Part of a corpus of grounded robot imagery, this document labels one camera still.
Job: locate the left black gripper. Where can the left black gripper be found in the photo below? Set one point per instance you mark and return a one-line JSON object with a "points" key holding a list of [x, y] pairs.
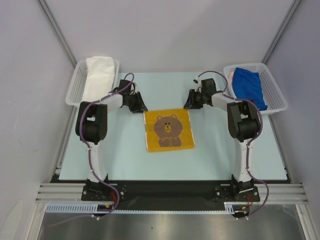
{"points": [[140, 106]]}

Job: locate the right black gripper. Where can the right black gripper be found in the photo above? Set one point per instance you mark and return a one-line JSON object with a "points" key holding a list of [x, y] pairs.
{"points": [[194, 99]]}

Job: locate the brown towel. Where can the brown towel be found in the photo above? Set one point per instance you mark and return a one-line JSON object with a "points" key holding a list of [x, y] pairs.
{"points": [[168, 130]]}

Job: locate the white towel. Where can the white towel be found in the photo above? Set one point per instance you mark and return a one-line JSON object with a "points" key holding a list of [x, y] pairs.
{"points": [[100, 78]]}

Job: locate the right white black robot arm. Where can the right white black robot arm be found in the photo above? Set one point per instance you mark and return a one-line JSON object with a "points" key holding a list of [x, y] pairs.
{"points": [[244, 123]]}

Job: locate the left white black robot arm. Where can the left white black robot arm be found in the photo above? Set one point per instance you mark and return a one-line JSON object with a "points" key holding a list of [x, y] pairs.
{"points": [[92, 123]]}

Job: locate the pink towel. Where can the pink towel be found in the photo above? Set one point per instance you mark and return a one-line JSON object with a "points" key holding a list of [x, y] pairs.
{"points": [[231, 76]]}

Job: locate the blue towel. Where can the blue towel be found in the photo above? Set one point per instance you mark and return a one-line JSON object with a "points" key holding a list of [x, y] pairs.
{"points": [[247, 85]]}

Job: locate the left white plastic basket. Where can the left white plastic basket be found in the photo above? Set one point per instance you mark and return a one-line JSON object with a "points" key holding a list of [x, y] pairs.
{"points": [[78, 80]]}

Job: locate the white plastic basket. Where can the white plastic basket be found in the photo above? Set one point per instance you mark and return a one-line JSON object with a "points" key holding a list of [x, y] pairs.
{"points": [[78, 80], [272, 95]]}

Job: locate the right white plastic basket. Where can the right white plastic basket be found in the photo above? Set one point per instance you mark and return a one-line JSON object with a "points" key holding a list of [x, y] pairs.
{"points": [[272, 95]]}

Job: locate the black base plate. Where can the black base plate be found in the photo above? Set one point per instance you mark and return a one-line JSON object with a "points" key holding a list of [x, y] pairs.
{"points": [[164, 194]]}

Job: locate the white slotted cable duct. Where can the white slotted cable duct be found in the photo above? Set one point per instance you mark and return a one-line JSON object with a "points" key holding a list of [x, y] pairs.
{"points": [[102, 209]]}

